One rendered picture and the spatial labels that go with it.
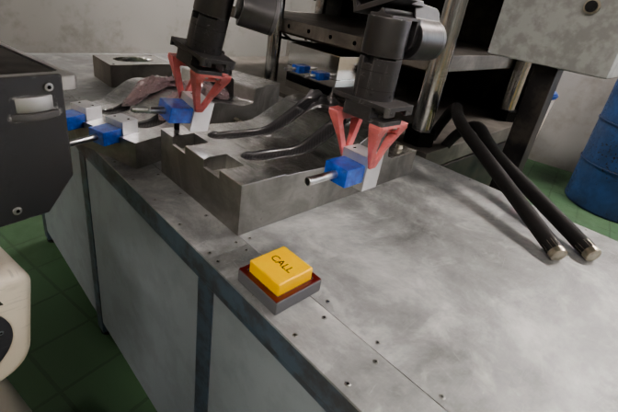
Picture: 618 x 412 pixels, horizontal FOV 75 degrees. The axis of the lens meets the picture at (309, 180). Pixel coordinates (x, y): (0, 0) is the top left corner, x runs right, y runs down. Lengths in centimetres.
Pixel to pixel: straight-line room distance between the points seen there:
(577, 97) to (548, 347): 370
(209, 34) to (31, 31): 289
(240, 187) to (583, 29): 93
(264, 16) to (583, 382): 65
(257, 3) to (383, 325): 50
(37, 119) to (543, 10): 112
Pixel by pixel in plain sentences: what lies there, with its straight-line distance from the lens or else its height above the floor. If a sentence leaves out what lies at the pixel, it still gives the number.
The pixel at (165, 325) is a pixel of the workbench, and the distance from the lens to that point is 101.
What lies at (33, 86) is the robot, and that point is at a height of 103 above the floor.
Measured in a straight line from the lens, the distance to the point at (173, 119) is 70.
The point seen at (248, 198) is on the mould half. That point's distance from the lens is 62.
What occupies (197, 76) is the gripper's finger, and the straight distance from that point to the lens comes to 66.
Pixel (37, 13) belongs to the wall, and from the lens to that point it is 352.
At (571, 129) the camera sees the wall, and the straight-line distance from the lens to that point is 428.
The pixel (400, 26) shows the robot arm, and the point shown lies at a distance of 54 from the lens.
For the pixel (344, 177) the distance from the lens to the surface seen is 56.
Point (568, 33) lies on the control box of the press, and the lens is 123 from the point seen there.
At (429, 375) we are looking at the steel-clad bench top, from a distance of 52.
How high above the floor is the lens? 117
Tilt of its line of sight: 25 degrees down
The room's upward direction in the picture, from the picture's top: 9 degrees clockwise
